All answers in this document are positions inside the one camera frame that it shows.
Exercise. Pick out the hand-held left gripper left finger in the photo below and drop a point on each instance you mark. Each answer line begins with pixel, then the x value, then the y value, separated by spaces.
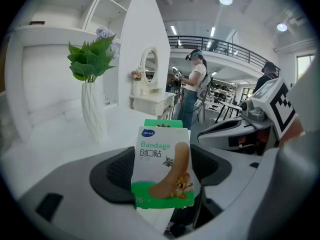
pixel 75 184

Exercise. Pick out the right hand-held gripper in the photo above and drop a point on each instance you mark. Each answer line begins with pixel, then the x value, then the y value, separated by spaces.
pixel 275 101

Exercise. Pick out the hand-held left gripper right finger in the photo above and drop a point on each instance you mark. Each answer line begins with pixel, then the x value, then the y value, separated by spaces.
pixel 240 184

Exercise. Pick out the small green white box item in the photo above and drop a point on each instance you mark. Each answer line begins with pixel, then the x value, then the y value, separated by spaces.
pixel 160 169

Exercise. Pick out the white desk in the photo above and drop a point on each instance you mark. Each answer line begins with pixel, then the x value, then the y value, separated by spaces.
pixel 57 139

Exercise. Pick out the white work table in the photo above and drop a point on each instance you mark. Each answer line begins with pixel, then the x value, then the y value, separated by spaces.
pixel 225 105

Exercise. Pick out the storage rack with equipment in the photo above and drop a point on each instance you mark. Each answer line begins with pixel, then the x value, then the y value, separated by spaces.
pixel 222 89

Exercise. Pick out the white ribbed vase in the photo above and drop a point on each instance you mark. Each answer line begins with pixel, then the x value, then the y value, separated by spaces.
pixel 93 114

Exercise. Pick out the white ornate dressing table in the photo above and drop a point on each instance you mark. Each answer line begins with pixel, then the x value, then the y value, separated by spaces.
pixel 152 101

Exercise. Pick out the black balcony railing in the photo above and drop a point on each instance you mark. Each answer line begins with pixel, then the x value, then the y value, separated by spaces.
pixel 225 46

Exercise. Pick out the small white vase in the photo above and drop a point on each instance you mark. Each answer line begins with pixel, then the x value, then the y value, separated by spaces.
pixel 136 89

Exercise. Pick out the white oval vanity mirror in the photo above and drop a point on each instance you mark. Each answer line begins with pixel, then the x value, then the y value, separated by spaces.
pixel 149 61

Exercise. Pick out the pink flower bouquet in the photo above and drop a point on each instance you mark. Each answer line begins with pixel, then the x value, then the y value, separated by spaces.
pixel 137 74

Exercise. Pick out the ceiling strip light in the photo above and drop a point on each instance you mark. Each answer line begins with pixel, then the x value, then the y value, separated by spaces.
pixel 173 30
pixel 212 31

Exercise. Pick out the window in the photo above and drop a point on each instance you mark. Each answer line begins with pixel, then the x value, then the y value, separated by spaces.
pixel 305 67

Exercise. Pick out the green artificial leafy plant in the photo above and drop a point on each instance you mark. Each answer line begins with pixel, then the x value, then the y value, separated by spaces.
pixel 90 59

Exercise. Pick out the pale purple artificial flower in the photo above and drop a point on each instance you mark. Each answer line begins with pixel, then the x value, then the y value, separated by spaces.
pixel 103 32

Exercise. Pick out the white shelf unit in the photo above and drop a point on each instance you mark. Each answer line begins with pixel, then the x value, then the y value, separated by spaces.
pixel 62 11

